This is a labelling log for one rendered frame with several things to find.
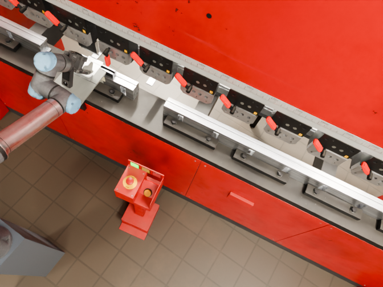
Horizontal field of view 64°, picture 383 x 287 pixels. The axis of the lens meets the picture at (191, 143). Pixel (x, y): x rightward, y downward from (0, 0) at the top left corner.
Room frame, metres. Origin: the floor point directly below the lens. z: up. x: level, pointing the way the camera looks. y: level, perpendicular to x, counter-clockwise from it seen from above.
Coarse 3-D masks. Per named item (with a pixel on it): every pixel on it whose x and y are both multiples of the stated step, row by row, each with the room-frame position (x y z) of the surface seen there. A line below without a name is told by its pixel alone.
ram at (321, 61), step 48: (48, 0) 0.86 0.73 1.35; (96, 0) 0.83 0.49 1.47; (144, 0) 0.80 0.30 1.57; (192, 0) 0.77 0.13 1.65; (240, 0) 0.75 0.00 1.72; (288, 0) 0.73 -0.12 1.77; (336, 0) 0.72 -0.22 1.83; (192, 48) 0.77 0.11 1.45; (240, 48) 0.74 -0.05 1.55; (288, 48) 0.72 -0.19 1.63; (336, 48) 0.71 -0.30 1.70; (288, 96) 0.71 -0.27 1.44; (336, 96) 0.69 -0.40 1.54
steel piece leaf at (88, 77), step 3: (87, 60) 0.88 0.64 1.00; (84, 63) 0.86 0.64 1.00; (87, 63) 0.87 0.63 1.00; (93, 63) 0.88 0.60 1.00; (93, 66) 0.86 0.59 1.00; (96, 66) 0.87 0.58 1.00; (99, 66) 0.87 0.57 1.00; (93, 69) 0.84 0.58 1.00; (96, 69) 0.85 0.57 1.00; (93, 72) 0.83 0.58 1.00; (78, 75) 0.78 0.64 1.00; (81, 75) 0.78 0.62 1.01; (84, 75) 0.79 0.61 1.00; (87, 75) 0.80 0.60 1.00; (90, 75) 0.80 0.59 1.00; (84, 78) 0.78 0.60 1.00; (87, 78) 0.77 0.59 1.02; (90, 78) 0.79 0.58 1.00
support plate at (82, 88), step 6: (96, 72) 0.83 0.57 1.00; (102, 72) 0.84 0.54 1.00; (60, 78) 0.74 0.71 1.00; (78, 78) 0.77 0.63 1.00; (96, 78) 0.80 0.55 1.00; (60, 84) 0.70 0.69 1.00; (78, 84) 0.73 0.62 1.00; (84, 84) 0.75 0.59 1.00; (90, 84) 0.76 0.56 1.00; (96, 84) 0.77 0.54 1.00; (72, 90) 0.69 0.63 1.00; (78, 90) 0.70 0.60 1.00; (84, 90) 0.72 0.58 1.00; (90, 90) 0.73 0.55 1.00; (78, 96) 0.67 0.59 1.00; (84, 96) 0.68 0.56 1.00
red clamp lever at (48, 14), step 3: (45, 12) 0.83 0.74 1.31; (48, 12) 0.84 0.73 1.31; (45, 15) 0.82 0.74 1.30; (48, 15) 0.82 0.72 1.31; (51, 15) 0.83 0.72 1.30; (48, 18) 0.82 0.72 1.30; (51, 18) 0.82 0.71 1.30; (54, 18) 0.83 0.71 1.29; (51, 21) 0.82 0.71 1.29; (54, 21) 0.82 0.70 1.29; (57, 21) 0.83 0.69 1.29; (57, 24) 0.82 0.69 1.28; (60, 24) 0.83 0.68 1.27; (66, 24) 0.85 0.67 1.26; (60, 27) 0.82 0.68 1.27; (63, 27) 0.83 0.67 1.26; (66, 27) 0.83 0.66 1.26; (60, 30) 0.81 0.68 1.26; (63, 30) 0.81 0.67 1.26
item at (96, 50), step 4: (96, 40) 0.88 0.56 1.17; (80, 44) 0.88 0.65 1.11; (92, 44) 0.87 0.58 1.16; (96, 44) 0.88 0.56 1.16; (84, 48) 0.89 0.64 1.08; (88, 48) 0.87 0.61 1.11; (92, 48) 0.87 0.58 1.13; (96, 48) 0.87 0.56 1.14; (92, 52) 0.88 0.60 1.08; (96, 52) 0.87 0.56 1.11
